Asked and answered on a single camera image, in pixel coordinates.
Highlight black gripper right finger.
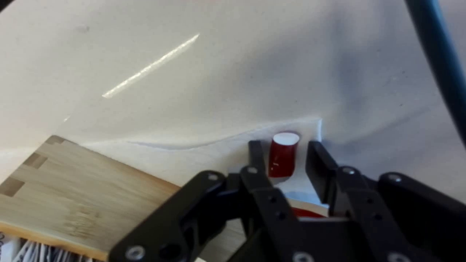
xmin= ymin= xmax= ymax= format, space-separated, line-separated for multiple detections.
xmin=304 ymin=138 xmax=466 ymax=262

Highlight wooden packet box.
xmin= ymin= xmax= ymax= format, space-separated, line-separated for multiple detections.
xmin=0 ymin=133 xmax=181 ymax=262

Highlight teal power cable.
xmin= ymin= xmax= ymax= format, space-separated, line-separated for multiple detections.
xmin=404 ymin=0 xmax=466 ymax=146

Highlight red and white bowl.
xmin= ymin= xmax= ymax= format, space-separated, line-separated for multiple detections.
xmin=282 ymin=190 xmax=331 ymax=221

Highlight white sugar packets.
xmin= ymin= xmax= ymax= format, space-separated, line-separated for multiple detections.
xmin=0 ymin=231 xmax=98 ymax=262

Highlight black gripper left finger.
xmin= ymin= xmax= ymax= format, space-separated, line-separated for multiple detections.
xmin=107 ymin=138 xmax=298 ymax=262

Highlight small red broken cup piece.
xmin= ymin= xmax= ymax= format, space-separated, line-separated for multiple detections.
xmin=267 ymin=129 xmax=302 ymax=180

